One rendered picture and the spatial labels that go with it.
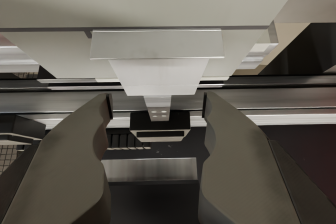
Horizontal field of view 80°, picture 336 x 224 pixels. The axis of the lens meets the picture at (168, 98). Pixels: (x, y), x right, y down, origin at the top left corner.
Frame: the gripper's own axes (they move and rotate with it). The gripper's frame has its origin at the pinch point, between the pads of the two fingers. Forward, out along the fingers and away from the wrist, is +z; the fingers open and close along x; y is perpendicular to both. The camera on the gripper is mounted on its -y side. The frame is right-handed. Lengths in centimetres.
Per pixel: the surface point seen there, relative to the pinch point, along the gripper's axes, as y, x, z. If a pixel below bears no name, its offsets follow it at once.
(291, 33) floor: 40, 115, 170
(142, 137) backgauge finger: 21.6, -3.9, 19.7
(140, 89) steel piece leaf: 5.4, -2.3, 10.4
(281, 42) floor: 51, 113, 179
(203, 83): 4.7, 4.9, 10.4
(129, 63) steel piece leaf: 0.5, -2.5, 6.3
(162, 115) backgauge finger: 14.7, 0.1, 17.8
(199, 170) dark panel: 50, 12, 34
